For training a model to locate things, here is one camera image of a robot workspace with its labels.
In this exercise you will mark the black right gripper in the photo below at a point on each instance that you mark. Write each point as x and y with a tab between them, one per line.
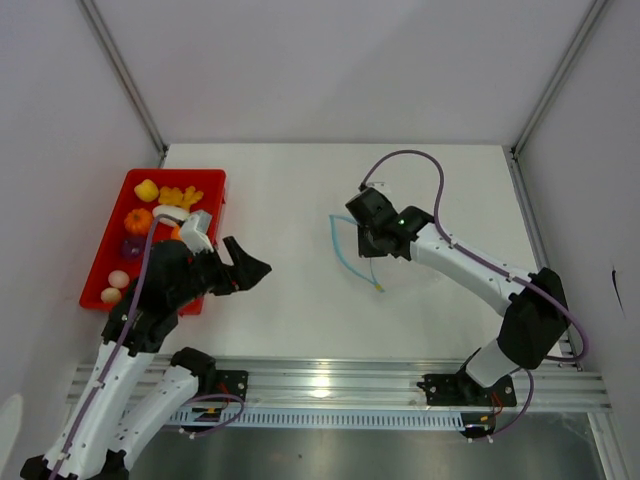
368	251

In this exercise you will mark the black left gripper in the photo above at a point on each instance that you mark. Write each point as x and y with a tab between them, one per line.
243	274

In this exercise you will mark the clear zip top bag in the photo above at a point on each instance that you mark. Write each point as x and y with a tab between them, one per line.
422	219

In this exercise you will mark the orange toy carrot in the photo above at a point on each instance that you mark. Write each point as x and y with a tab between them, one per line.
176	233

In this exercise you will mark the purple toy onion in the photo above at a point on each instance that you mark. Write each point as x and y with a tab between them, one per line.
132	248

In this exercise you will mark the orange toy pumpkin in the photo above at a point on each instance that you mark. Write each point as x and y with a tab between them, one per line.
138	222

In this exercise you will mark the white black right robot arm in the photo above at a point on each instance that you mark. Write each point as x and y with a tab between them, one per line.
532	305

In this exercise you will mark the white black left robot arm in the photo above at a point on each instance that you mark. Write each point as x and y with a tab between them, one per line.
102	438

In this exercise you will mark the white toy radish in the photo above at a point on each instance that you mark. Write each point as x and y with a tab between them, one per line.
170	215

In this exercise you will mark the yellow toy ginger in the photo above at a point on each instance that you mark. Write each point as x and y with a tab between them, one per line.
185	199

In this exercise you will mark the yellow toy pepper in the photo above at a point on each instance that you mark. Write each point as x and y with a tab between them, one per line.
146	191

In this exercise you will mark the pink toy egg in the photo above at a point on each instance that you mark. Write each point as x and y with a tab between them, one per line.
118	279

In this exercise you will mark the white toy mushroom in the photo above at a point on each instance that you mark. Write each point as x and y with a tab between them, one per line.
110	295

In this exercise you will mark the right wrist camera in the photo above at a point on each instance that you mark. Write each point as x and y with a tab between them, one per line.
381	186

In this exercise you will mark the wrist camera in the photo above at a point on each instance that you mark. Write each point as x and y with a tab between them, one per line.
193	232
381	186

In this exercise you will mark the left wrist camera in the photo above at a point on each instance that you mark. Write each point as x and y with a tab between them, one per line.
193	232

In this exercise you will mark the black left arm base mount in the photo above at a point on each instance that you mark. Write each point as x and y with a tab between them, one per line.
228	382

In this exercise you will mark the white slotted cable duct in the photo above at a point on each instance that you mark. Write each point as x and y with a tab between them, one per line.
405	420

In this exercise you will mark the right aluminium frame post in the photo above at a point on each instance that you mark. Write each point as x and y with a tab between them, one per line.
577	45

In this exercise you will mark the aluminium frame post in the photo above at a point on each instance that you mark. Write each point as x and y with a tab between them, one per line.
107	44
577	45

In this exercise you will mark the aluminium table edge rail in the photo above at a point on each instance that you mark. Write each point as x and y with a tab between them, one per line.
392	384

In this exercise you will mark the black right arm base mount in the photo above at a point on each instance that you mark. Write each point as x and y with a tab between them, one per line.
452	390

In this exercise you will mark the left aluminium frame post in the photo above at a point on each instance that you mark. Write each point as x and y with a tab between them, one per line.
107	44

